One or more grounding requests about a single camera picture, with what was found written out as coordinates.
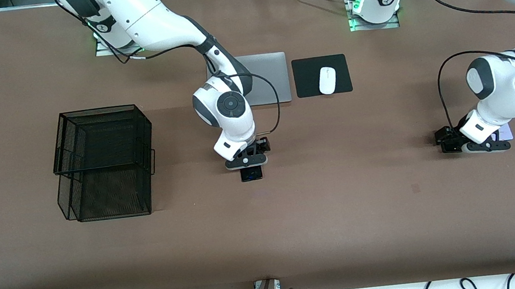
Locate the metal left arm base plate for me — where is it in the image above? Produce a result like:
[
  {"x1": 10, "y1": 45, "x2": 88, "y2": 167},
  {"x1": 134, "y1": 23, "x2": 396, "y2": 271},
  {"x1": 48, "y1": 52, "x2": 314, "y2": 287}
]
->
[{"x1": 348, "y1": 7, "x2": 401, "y2": 34}]

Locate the lavender flip phone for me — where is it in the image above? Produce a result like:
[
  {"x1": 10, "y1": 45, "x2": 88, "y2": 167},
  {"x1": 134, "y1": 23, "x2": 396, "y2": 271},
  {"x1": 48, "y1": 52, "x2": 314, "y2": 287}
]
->
[{"x1": 492, "y1": 122, "x2": 514, "y2": 143}]

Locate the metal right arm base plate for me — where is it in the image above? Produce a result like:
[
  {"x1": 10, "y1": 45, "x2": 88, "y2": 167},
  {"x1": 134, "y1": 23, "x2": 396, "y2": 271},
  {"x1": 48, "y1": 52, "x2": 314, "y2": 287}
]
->
[{"x1": 93, "y1": 31, "x2": 146, "y2": 58}]

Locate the black mouse pad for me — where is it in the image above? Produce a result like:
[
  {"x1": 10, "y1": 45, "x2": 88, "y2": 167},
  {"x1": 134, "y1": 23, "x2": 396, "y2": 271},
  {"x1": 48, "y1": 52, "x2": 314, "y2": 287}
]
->
[{"x1": 291, "y1": 53, "x2": 354, "y2": 99}]

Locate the white computer mouse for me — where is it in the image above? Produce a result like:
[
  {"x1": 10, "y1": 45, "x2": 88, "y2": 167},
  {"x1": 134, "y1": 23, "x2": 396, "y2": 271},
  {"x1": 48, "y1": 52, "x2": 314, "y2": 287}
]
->
[{"x1": 317, "y1": 66, "x2": 339, "y2": 96}]

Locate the grey closed laptop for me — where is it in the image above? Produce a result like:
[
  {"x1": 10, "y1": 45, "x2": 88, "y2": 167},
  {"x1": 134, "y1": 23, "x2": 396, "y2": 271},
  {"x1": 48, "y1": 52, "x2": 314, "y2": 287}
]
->
[{"x1": 204, "y1": 51, "x2": 293, "y2": 112}]

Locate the long black smartphone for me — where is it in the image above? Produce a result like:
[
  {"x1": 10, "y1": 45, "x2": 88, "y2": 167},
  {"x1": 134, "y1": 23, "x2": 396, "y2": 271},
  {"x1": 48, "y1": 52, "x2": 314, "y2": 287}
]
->
[{"x1": 240, "y1": 166, "x2": 263, "y2": 183}]

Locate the black flip phone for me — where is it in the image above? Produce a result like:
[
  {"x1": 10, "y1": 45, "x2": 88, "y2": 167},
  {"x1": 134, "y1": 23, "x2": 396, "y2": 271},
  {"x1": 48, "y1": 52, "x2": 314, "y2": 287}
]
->
[{"x1": 439, "y1": 139, "x2": 465, "y2": 155}]

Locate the black mesh two-tier tray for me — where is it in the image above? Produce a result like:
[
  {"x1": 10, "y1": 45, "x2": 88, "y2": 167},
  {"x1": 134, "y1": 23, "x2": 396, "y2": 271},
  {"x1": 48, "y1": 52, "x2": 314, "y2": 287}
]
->
[{"x1": 47, "y1": 102, "x2": 163, "y2": 226}]

